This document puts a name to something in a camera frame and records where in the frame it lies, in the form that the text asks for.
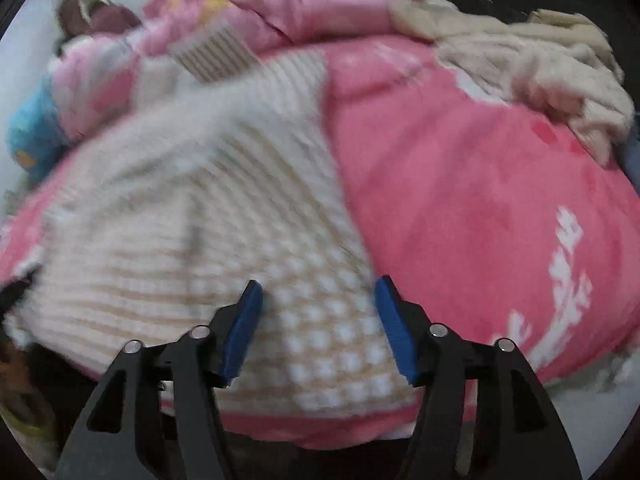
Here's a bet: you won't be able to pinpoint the pink floral fleece blanket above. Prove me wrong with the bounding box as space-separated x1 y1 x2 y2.
0 35 640 451

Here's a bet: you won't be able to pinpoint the brown wooden door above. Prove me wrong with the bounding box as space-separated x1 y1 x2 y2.
55 0 143 43

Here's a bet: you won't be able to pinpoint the beige white houndstooth sweater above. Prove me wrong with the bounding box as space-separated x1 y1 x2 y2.
5 25 426 418

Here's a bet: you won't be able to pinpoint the pink floral duvet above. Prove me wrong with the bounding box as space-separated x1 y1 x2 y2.
7 0 416 181

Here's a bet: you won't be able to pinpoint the cream fluffy garment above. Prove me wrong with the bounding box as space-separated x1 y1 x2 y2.
390 0 636 166

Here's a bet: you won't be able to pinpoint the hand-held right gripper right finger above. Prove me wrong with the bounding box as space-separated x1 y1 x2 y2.
375 275 583 480

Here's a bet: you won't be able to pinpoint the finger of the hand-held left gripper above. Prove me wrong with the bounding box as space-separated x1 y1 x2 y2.
0 265 43 317

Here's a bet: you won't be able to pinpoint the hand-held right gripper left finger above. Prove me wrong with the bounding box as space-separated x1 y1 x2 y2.
52 280 264 480

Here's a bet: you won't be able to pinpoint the blue jeans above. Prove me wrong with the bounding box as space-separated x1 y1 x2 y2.
620 110 640 181

